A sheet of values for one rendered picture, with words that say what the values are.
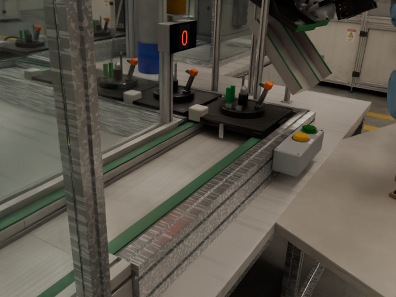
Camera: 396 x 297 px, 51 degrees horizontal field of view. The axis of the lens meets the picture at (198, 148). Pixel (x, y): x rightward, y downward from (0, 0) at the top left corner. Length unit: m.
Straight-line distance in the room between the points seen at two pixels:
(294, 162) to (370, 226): 0.22
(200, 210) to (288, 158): 0.35
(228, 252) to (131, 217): 0.20
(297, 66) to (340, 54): 3.88
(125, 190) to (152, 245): 0.27
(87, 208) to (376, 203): 0.80
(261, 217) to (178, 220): 0.27
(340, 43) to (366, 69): 0.44
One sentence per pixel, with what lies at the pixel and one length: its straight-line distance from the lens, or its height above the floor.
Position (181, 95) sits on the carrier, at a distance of 1.34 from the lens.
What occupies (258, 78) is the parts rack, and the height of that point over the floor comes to 1.03.
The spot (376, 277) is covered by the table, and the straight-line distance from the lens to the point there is 0.87.
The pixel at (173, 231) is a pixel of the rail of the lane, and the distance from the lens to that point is 0.72.
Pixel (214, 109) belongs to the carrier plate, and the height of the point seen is 0.97.
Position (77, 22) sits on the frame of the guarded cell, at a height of 1.33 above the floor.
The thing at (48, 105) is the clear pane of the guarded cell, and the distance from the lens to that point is 0.40.
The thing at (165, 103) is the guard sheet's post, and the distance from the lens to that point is 1.16.
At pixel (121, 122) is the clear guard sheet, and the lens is 1.04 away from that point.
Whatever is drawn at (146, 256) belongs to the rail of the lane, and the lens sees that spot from 0.67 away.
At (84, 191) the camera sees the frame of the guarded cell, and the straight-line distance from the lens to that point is 0.45.
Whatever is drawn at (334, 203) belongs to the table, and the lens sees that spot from 1.07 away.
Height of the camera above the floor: 1.38
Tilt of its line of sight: 24 degrees down
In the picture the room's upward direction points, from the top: 2 degrees clockwise
